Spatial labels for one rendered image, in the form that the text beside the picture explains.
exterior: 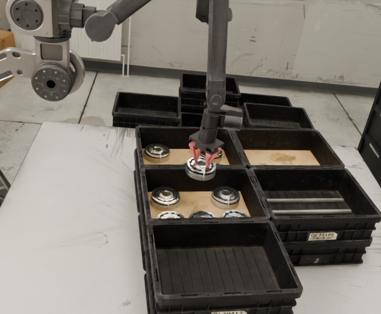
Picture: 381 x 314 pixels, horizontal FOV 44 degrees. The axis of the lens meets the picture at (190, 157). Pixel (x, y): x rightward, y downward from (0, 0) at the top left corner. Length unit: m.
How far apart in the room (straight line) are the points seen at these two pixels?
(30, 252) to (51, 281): 0.16
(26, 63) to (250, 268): 1.11
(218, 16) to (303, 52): 3.49
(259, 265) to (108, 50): 3.42
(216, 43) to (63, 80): 0.61
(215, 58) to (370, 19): 3.61
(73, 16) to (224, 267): 0.87
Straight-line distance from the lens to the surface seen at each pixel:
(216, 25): 1.44
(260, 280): 1.49
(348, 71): 5.11
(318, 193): 1.92
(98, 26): 1.43
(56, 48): 1.79
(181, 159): 1.94
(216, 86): 1.48
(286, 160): 2.07
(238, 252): 1.56
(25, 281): 1.62
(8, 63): 1.94
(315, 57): 4.94
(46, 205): 1.90
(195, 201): 1.73
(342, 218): 1.66
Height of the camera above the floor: 1.87
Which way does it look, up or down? 32 degrees down
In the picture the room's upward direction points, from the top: 7 degrees clockwise
